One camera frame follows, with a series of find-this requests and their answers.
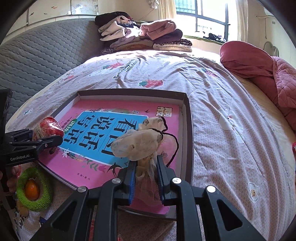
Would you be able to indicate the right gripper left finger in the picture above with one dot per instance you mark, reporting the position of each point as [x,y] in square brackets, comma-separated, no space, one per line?
[114,193]

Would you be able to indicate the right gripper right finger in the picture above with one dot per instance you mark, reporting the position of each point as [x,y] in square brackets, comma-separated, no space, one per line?
[173,191]

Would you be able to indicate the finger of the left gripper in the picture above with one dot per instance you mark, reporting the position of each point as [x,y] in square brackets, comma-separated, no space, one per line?
[27,151]
[19,136]

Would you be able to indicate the red white snack ball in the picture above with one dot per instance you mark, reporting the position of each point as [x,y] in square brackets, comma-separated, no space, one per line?
[46,128]

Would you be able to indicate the beige mesh hair accessory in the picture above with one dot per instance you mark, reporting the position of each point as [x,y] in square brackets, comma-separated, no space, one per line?
[143,146]

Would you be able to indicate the pink children's book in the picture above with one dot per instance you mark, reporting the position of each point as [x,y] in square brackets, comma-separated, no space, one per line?
[103,136]

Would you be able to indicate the dark shallow cardboard box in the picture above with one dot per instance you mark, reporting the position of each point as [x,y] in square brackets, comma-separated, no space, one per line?
[93,119]

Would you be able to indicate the grey quilted headboard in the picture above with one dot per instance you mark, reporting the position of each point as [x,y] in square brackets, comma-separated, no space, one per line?
[37,57]

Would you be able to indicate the pink strawberry bedsheet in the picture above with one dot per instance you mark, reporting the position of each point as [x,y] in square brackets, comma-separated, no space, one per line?
[242,144]

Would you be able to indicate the pile of folded clothes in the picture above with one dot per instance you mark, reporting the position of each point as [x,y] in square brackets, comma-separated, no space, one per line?
[119,32]

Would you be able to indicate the red pink quilted blanket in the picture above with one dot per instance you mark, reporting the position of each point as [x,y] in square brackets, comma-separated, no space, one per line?
[272,75]

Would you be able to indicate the cream curtain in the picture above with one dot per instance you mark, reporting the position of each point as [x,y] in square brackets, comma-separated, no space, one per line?
[167,9]

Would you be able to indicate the orange tangerine near ring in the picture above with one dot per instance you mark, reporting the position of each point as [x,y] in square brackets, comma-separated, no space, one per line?
[32,190]

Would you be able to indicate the window with dark frame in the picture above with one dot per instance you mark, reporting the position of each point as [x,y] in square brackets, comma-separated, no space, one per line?
[203,18]

